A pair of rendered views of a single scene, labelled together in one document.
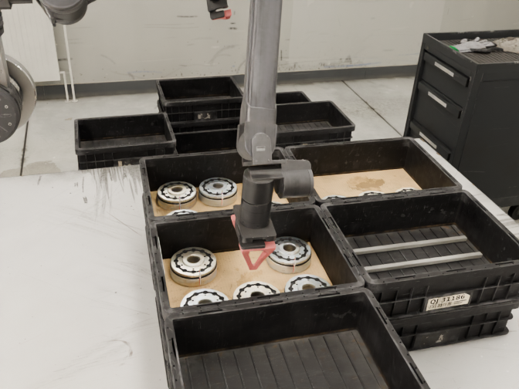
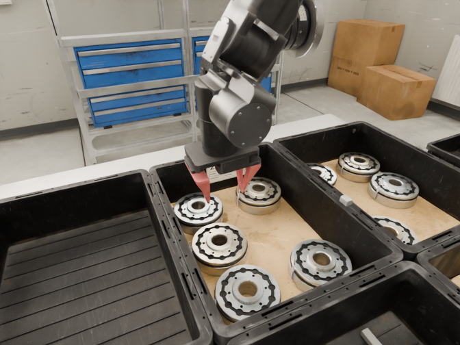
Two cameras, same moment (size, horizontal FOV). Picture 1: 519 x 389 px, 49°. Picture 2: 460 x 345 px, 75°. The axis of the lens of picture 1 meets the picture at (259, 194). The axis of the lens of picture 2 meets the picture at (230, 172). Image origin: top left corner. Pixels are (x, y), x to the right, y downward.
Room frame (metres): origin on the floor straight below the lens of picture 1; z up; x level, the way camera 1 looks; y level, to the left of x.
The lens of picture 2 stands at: (0.85, -0.40, 1.27)
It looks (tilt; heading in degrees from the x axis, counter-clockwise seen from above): 34 degrees down; 82
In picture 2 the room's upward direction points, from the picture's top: straight up
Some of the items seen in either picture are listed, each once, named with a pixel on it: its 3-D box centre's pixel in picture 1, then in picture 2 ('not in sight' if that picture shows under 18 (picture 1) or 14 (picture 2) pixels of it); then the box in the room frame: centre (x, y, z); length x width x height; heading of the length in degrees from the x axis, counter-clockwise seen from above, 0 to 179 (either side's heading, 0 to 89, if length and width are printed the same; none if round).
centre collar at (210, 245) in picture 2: (257, 296); (219, 240); (0.88, -0.01, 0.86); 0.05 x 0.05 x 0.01
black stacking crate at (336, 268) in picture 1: (250, 274); (252, 228); (0.95, 0.01, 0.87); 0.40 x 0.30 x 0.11; 106
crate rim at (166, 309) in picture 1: (251, 255); (253, 208); (0.95, 0.01, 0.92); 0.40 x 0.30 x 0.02; 106
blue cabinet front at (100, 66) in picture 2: not in sight; (137, 83); (0.50, 1.86, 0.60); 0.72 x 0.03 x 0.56; 18
